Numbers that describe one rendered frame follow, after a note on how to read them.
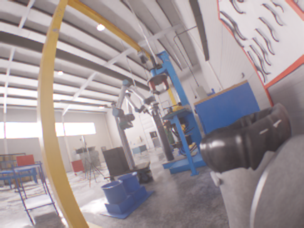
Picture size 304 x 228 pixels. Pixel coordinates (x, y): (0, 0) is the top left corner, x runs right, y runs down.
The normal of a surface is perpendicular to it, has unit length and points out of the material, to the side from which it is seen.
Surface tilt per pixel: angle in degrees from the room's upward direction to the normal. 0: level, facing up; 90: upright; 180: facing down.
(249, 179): 93
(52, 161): 90
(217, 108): 90
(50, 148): 90
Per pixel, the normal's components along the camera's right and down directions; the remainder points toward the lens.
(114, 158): -0.07, -0.19
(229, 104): -0.45, -0.04
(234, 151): -0.77, 0.15
